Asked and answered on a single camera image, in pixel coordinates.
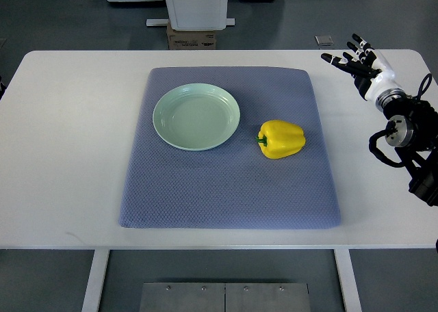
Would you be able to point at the brown cardboard box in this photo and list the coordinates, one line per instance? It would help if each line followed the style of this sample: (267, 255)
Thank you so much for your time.
(190, 40)

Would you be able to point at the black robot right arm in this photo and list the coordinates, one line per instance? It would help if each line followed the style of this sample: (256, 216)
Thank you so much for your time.
(412, 130)

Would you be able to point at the grey metal floor plate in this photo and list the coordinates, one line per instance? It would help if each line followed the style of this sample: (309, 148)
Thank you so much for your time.
(225, 297)

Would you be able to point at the right white table leg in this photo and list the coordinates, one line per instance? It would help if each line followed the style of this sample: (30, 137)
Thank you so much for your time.
(347, 280)

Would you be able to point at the small grey floor plate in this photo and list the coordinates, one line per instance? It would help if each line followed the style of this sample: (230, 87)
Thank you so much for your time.
(324, 40)

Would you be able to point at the left white table leg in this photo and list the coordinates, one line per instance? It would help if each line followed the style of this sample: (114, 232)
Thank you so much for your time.
(96, 278)

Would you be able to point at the blue quilted mat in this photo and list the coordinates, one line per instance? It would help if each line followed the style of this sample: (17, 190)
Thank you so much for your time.
(232, 186)

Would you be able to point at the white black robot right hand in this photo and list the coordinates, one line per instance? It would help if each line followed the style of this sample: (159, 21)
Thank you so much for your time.
(373, 76)

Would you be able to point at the white table leg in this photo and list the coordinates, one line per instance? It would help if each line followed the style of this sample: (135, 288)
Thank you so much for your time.
(347, 280)
(96, 278)

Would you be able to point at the pale green plate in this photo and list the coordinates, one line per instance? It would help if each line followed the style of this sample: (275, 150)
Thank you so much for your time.
(196, 117)

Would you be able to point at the white cabinet on stand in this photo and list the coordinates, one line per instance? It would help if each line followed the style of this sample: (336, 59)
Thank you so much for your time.
(195, 15)

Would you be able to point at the yellow bell pepper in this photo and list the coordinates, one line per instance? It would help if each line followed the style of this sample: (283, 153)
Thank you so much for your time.
(278, 139)

